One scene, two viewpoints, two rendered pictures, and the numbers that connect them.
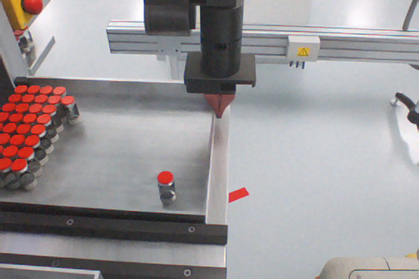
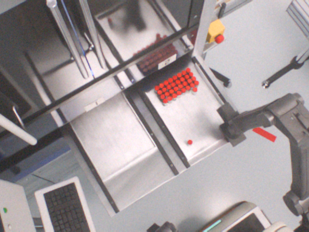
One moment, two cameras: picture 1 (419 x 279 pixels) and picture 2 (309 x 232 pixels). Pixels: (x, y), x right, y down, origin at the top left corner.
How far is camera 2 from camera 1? 119 cm
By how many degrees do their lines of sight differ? 40
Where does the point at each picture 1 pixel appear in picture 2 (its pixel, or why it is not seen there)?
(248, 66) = (238, 140)
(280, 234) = (262, 172)
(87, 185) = (176, 120)
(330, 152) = not seen: outside the picture
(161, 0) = (223, 111)
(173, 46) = not seen: outside the picture
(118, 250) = (166, 144)
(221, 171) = (208, 152)
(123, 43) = (294, 14)
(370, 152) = not seen: outside the picture
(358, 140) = not seen: outside the picture
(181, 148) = (208, 134)
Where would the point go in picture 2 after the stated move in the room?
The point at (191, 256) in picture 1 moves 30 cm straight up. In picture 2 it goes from (177, 162) to (182, 150)
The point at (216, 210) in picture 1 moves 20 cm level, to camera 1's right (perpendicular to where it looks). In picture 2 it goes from (195, 159) to (223, 199)
